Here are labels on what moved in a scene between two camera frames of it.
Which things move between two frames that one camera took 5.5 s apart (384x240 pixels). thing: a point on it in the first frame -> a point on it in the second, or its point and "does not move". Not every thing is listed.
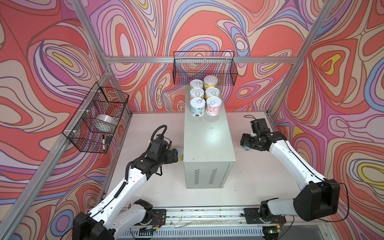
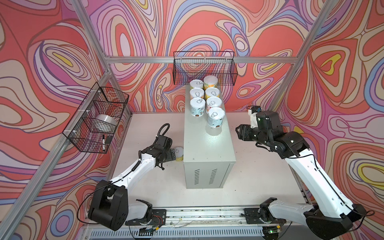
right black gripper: (244, 141) -> (243, 133)
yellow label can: (212, 92) does not move
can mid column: (197, 92) does not move
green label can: (196, 83) does not move
